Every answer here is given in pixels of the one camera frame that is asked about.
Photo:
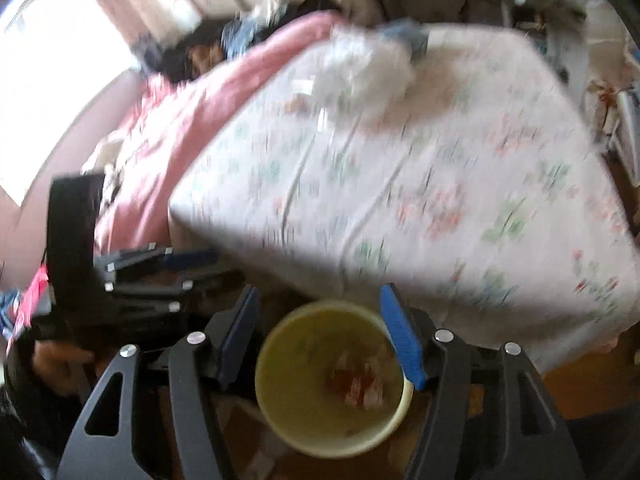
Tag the black jacket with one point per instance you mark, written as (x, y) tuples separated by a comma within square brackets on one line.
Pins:
[(170, 60)]

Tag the pale yellow plastic bin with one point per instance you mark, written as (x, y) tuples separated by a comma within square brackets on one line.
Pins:
[(295, 410)]

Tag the white tissue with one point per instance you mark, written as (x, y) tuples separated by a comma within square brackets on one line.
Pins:
[(367, 67)]

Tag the red white wrapper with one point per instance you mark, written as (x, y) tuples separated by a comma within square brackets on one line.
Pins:
[(356, 384)]

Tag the light blue drink carton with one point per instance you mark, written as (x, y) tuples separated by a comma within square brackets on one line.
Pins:
[(407, 37)]

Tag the pink blanket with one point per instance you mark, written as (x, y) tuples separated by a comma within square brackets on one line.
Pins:
[(165, 140)]

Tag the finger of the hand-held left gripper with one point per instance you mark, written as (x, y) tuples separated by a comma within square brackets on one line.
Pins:
[(192, 258), (150, 297)]

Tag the white floral bed sheet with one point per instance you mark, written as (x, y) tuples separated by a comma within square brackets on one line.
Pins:
[(425, 185)]

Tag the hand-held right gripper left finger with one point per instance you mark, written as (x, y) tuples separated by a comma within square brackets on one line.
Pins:
[(240, 335)]

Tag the pink curtain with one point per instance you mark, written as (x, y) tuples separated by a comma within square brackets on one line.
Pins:
[(125, 0)]

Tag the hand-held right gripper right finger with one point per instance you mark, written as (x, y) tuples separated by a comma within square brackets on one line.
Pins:
[(402, 340)]

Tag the person's left hand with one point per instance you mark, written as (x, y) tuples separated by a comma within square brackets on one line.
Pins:
[(60, 362)]

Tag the window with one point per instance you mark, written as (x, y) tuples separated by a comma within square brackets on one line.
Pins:
[(45, 85)]

